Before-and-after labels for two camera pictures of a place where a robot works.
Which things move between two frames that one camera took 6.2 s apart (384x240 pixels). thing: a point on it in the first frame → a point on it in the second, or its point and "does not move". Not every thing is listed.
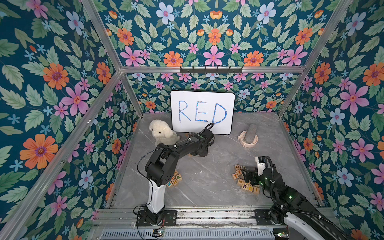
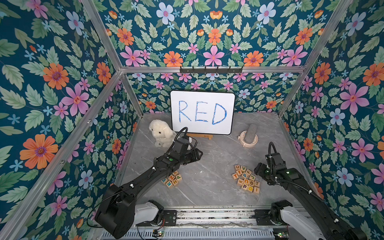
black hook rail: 210,71 does not move
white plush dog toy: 162,133 does not move
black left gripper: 205,154 → 194,154
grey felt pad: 251,133 does not move
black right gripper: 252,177 → 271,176
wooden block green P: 179,177 does not move
